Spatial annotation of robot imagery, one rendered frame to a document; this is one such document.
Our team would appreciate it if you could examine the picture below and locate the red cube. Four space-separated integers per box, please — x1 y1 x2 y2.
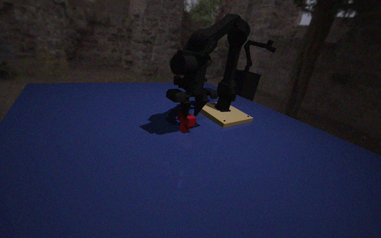
177 111 184 122
183 114 196 127
180 122 189 132

